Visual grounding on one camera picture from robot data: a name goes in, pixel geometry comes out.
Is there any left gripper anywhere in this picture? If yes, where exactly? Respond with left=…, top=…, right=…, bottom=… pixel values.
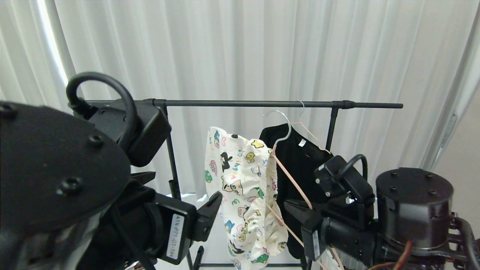
left=79, top=172, right=223, bottom=270

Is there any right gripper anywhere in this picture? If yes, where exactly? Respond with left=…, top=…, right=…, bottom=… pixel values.
left=301, top=210, right=380, bottom=269

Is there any cream printed garment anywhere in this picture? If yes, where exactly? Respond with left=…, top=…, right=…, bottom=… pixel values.
left=204, top=126, right=288, bottom=270

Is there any black garment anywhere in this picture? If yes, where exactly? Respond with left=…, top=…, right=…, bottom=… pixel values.
left=259, top=124, right=334, bottom=259

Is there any pink clothes hanger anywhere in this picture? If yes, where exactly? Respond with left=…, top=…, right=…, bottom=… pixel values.
left=262, top=110, right=345, bottom=270
left=291, top=100, right=332, bottom=155

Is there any black clothes rack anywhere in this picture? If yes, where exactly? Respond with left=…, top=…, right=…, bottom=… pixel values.
left=86, top=98, right=404, bottom=270

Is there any white curtain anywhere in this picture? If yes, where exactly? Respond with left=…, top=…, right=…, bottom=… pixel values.
left=0, top=0, right=480, bottom=195

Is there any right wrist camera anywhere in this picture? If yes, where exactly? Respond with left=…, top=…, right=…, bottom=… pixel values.
left=314, top=155, right=375, bottom=212

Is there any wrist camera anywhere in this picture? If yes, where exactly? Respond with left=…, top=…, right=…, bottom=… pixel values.
left=314, top=155, right=375, bottom=212
left=71, top=98, right=172, bottom=167

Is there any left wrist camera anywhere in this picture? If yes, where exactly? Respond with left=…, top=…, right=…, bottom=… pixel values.
left=71, top=98, right=172, bottom=167

